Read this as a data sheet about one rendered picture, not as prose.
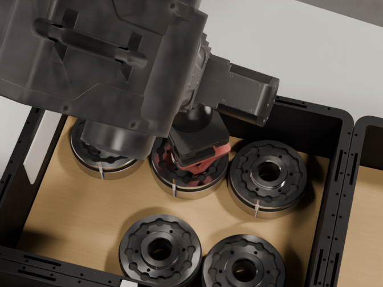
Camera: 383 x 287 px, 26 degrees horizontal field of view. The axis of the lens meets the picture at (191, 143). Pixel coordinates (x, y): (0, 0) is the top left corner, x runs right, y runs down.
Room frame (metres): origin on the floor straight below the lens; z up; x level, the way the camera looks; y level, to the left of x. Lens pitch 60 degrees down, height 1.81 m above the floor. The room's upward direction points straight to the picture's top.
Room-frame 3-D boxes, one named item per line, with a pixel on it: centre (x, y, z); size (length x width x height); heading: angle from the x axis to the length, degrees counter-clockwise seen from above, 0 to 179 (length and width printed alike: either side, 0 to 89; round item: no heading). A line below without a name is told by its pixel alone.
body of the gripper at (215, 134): (0.54, 0.00, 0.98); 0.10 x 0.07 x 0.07; 23
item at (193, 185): (0.54, 0.00, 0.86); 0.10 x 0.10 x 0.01
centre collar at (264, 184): (0.51, -0.10, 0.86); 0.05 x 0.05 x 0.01
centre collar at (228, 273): (0.37, -0.06, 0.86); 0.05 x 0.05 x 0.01
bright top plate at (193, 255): (0.40, 0.04, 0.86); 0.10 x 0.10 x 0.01
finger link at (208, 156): (0.52, 0.00, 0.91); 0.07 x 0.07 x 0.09; 23
